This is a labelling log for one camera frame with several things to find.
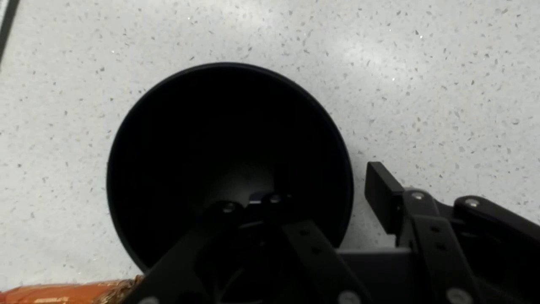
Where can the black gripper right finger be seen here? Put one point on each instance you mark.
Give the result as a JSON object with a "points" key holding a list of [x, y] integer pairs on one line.
{"points": [[449, 247]]}

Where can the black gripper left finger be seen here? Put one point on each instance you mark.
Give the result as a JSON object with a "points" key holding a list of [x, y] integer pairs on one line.
{"points": [[258, 253]]}

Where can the black bowl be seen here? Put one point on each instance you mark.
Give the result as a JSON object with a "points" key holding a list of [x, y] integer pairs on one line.
{"points": [[224, 145]]}

